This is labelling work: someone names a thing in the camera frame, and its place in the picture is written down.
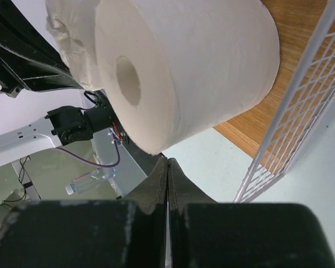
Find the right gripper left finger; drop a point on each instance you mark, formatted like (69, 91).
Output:
(130, 232)

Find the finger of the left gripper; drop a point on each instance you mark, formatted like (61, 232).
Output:
(27, 60)

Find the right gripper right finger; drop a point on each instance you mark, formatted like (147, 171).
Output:
(205, 233)

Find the white wire wooden shelf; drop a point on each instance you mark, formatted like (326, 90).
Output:
(274, 131)

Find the unwrapped white paper roll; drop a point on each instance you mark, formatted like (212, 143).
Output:
(172, 69)

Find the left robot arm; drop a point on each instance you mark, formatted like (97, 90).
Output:
(61, 126)

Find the clear plastic water bottle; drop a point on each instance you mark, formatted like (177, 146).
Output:
(90, 180)

